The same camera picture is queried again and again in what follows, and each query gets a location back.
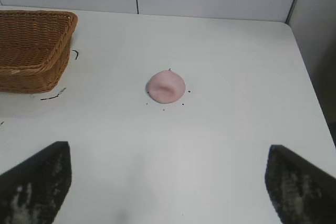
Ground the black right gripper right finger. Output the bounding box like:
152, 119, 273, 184
265, 144, 336, 224

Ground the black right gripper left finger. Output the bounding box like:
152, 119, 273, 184
0, 141, 73, 224

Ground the brown wicker basket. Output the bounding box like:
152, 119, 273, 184
0, 10, 79, 94

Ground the pink peach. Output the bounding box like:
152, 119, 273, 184
145, 69, 186, 104

